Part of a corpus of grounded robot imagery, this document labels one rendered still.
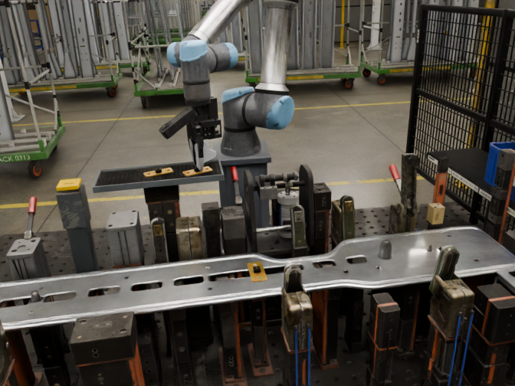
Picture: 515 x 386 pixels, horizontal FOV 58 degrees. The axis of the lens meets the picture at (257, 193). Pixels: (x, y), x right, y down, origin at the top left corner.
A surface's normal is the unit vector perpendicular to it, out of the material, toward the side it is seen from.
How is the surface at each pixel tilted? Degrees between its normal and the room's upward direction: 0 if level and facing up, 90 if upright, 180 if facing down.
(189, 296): 0
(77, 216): 90
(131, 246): 90
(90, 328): 0
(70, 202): 90
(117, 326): 0
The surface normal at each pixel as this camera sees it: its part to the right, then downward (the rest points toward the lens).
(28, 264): 0.16, 0.40
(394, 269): -0.04, -0.91
